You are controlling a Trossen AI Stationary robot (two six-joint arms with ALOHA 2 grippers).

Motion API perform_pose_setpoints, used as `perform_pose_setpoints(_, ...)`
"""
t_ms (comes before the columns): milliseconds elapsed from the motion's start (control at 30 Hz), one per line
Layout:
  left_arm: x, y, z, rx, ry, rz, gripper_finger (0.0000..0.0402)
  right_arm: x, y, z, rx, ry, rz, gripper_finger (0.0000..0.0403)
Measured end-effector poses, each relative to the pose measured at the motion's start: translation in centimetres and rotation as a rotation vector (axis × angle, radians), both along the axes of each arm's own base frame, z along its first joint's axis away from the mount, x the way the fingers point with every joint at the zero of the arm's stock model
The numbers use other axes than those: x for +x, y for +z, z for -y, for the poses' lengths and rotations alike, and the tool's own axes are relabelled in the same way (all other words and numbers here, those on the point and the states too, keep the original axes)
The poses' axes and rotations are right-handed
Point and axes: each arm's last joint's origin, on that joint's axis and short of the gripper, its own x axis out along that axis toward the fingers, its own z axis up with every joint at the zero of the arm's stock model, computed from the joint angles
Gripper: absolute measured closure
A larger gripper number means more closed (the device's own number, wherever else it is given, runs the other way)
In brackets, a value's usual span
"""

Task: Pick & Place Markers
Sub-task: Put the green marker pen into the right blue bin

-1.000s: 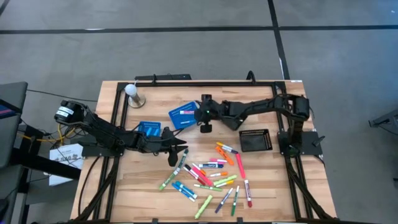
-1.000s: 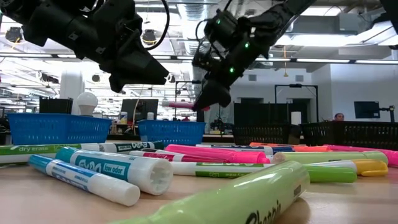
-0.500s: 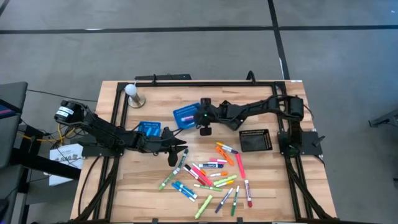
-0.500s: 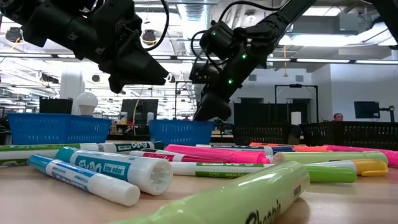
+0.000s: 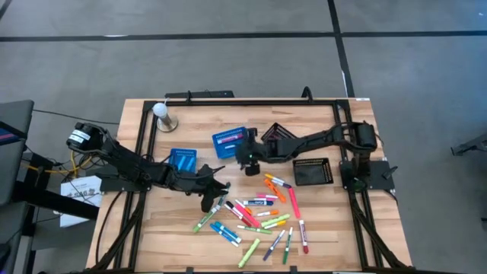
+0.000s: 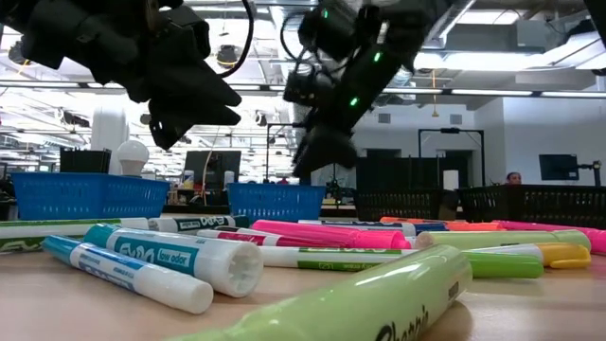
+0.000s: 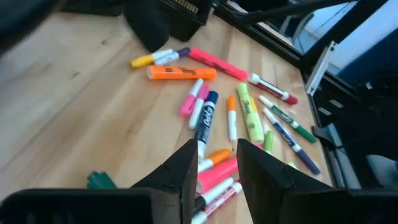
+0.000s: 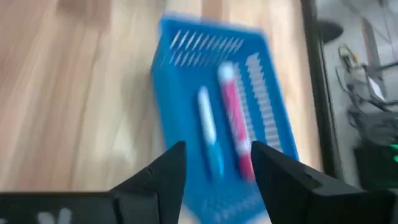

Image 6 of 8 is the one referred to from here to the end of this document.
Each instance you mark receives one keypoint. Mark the green label Expo marker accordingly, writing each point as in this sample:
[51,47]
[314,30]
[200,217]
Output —
[47,234]

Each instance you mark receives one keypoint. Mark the yellow cap white marker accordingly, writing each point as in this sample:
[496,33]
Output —
[563,256]

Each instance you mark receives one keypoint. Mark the red Expo marker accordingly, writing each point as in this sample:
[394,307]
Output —
[246,238]

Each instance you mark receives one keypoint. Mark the light green Sharpie highlighter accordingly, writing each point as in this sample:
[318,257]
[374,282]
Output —
[497,238]
[355,303]

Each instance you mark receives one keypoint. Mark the dark square wall vent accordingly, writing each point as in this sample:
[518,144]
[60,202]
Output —
[455,119]
[384,119]

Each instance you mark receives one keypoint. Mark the white building column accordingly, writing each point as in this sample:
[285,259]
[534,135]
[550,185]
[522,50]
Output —
[109,142]

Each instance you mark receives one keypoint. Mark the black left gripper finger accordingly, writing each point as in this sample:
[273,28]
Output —
[175,125]
[194,85]

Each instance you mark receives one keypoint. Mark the person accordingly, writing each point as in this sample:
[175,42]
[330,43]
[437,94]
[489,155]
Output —
[283,181]
[513,178]

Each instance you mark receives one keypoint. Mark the green cap Expo marker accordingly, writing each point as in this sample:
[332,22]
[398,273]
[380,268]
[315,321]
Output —
[497,267]

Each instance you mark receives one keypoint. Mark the black computer monitor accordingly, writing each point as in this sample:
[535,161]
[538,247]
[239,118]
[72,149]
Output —
[222,166]
[85,163]

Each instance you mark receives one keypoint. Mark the thick teal Expo marker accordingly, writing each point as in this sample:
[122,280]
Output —
[189,258]

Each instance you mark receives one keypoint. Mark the black partition screen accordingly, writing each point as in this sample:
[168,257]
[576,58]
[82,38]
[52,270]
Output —
[402,173]

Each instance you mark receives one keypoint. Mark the black plastic mesh basket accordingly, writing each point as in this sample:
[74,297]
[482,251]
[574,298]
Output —
[530,206]
[397,204]

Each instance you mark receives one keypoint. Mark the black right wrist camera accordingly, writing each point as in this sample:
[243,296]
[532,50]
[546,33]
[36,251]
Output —
[305,87]

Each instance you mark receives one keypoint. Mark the black background robot arm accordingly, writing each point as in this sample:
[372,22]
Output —
[338,192]

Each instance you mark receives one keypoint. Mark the long ceiling light bar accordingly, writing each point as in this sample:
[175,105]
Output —
[492,93]

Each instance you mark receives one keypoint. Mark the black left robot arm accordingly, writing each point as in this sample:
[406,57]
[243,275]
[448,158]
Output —
[57,33]

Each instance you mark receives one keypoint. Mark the dark green Expo marker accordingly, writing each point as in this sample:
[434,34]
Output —
[203,223]

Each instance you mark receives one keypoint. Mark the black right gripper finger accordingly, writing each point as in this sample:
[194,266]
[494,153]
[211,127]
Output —
[324,166]
[308,156]

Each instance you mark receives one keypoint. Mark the orange highlighter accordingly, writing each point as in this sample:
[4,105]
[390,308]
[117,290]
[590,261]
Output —
[473,227]

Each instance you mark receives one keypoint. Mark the black ceiling camera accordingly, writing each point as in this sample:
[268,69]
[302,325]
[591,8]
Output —
[227,56]
[16,54]

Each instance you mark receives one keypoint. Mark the dark wall screen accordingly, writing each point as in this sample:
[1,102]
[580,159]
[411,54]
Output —
[558,168]

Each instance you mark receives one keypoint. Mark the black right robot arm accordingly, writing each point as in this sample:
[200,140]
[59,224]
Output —
[369,71]

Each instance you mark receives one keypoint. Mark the white paper roll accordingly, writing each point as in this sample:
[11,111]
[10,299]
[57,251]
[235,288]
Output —
[450,180]

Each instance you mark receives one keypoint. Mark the pink highlighter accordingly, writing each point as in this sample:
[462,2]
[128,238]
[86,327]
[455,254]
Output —
[568,230]
[331,234]

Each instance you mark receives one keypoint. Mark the blue plastic mesh basket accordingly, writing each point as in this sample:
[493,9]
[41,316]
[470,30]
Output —
[277,201]
[90,196]

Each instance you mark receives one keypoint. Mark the thin teal Expo marker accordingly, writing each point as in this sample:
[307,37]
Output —
[142,279]

